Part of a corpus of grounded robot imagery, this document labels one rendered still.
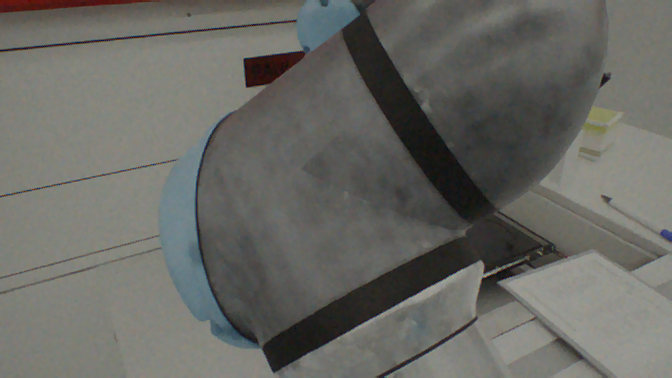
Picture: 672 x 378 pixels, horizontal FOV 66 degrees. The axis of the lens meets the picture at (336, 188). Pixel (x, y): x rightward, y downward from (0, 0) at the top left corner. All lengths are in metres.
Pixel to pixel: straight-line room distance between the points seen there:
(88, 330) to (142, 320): 0.22
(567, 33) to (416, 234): 0.10
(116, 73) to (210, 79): 0.14
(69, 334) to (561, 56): 0.90
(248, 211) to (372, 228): 0.05
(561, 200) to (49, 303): 0.81
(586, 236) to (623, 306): 0.21
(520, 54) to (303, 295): 0.13
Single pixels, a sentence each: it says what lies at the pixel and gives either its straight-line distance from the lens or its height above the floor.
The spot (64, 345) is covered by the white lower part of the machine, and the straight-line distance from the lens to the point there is 1.02.
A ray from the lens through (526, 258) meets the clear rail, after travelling 0.78.
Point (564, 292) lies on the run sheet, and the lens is 0.61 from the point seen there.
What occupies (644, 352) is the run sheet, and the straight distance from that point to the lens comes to 0.58.
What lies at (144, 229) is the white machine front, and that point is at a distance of 0.91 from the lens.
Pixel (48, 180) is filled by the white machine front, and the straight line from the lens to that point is 0.86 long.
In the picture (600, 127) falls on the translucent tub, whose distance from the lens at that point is 0.93.
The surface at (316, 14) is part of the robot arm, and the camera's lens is 0.59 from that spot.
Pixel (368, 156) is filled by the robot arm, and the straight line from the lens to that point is 0.21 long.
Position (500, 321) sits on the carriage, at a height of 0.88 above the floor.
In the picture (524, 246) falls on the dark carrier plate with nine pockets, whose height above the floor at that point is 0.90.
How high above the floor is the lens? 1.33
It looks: 28 degrees down
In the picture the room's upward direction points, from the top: straight up
